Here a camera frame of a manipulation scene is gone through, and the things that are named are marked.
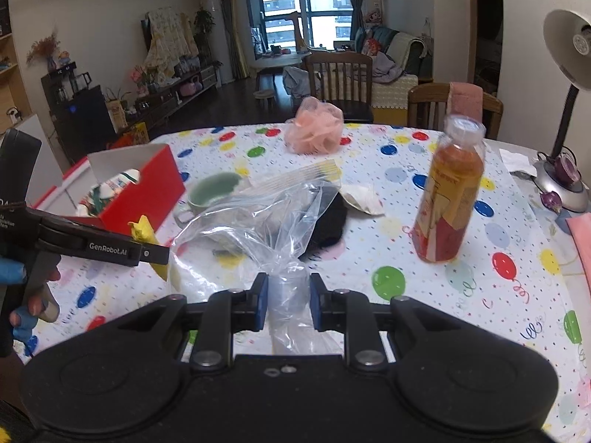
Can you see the person's left hand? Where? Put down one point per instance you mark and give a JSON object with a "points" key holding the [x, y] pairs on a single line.
{"points": [[33, 305]]}

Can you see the orange gift box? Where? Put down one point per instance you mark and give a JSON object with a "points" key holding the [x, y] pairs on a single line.
{"points": [[116, 142]]}

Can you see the black water dispenser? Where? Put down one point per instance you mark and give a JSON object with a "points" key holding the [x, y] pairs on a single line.
{"points": [[87, 120]]}

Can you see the wooden giraffe figure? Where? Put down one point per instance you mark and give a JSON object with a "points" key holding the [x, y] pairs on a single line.
{"points": [[299, 32]]}

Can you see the wooden wall shelf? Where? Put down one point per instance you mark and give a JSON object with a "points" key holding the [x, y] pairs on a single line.
{"points": [[14, 87]]}

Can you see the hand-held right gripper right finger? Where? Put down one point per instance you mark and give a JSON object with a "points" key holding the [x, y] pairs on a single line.
{"points": [[317, 304]]}

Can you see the purple grey clothes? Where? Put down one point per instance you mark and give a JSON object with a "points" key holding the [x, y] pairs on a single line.
{"points": [[388, 67]]}

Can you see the small purple object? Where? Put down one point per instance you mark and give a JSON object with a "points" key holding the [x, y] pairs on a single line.
{"points": [[551, 200]]}

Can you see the dark TV cabinet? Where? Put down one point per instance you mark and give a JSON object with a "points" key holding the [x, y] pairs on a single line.
{"points": [[171, 101]]}

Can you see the pink plush toy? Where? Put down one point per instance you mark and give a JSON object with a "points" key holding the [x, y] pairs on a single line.
{"points": [[373, 16]]}

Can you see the pink round object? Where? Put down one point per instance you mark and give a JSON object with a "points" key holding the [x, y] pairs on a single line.
{"points": [[190, 88]]}

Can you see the round coffee table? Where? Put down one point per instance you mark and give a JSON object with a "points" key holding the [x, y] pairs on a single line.
{"points": [[277, 61]]}

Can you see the pink towel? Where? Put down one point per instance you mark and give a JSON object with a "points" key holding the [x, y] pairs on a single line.
{"points": [[465, 99]]}

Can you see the pink mesh bath pouf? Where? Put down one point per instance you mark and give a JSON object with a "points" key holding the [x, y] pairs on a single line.
{"points": [[311, 127]]}

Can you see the white cabinet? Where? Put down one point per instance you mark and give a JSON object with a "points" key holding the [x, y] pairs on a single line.
{"points": [[41, 147]]}

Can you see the yellow cloth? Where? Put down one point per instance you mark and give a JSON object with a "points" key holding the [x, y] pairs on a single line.
{"points": [[143, 230]]}

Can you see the white tissue paper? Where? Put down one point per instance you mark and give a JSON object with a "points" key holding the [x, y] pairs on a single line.
{"points": [[517, 161]]}

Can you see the orange drink bottle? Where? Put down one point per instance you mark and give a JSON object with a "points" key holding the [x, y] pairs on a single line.
{"points": [[450, 184]]}

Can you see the grey white cloth bundle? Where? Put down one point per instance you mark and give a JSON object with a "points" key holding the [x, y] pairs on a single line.
{"points": [[295, 80]]}

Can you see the clear yellow striped plastic sheet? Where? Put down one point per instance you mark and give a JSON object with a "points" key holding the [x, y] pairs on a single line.
{"points": [[300, 175]]}

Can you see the glass kettle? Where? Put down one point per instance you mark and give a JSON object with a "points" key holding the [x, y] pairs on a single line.
{"points": [[79, 83]]}

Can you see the dried flower bouquet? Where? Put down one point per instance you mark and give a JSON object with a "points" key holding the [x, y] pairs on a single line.
{"points": [[44, 46]]}

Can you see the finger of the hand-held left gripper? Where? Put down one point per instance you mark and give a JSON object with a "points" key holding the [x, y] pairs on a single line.
{"points": [[154, 254]]}

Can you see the pink flowers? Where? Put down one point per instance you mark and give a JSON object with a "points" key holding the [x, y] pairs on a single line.
{"points": [[139, 77]]}

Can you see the large window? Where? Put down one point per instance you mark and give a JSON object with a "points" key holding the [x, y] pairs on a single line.
{"points": [[281, 9]]}

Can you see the small purple cup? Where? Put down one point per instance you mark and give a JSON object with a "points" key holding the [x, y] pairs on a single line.
{"points": [[567, 168]]}

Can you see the small wooden stool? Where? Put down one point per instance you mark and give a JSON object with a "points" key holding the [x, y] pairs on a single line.
{"points": [[264, 94]]}

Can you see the grey curtain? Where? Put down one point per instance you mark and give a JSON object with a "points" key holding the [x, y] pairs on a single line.
{"points": [[354, 0], [233, 23]]}

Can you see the red cardboard box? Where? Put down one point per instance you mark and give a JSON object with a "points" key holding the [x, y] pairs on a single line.
{"points": [[152, 194]]}

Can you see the red cushion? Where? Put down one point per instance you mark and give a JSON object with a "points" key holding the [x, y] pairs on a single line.
{"points": [[371, 47]]}

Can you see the green potted plant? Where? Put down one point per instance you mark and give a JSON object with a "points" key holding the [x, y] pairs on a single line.
{"points": [[203, 23]]}

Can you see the pale green mug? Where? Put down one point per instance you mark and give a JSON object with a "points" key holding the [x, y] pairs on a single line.
{"points": [[207, 194]]}

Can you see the pink printed plastic bag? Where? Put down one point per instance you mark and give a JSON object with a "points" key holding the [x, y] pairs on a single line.
{"points": [[582, 240]]}

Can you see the balloon print tablecloth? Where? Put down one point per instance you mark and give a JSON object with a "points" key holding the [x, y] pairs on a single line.
{"points": [[378, 240]]}

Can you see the silver desk lamp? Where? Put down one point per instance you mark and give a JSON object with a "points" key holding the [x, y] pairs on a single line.
{"points": [[568, 55]]}

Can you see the wooden dining chair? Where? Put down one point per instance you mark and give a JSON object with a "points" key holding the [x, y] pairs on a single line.
{"points": [[337, 57], [429, 97]]}

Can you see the yellow gift box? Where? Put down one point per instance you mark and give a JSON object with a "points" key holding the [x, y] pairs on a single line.
{"points": [[136, 133]]}

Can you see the green sofa with cream throw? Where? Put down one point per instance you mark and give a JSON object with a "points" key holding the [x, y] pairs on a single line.
{"points": [[406, 55]]}

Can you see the cream printed cover cloth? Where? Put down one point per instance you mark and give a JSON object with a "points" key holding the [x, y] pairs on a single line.
{"points": [[166, 41]]}

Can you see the white standing air conditioner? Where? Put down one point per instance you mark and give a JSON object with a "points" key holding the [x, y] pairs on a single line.
{"points": [[216, 27]]}

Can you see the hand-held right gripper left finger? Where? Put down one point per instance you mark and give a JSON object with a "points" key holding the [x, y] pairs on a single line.
{"points": [[261, 300]]}

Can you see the clear plastic bag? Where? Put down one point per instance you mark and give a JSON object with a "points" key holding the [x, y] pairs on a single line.
{"points": [[258, 230]]}

